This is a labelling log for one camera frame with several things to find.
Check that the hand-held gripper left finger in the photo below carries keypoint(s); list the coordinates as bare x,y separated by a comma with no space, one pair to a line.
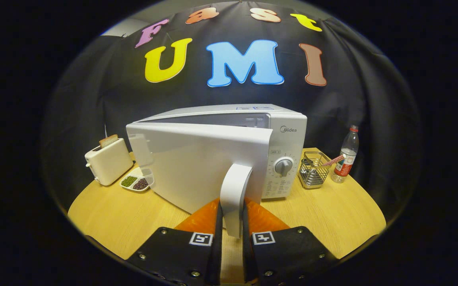
217,258

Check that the divided dish of beans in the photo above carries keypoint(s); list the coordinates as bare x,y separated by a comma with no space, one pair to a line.
135,182

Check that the cream toaster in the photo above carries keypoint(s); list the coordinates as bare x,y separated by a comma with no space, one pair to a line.
109,163

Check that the toast slice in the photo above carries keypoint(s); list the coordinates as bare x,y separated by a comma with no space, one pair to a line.
108,141

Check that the clear plastic water bottle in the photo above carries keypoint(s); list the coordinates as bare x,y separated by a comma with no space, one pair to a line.
344,159

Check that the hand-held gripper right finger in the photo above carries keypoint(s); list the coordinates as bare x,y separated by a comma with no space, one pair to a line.
247,254

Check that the white microwave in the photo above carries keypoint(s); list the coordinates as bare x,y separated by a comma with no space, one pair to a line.
197,167

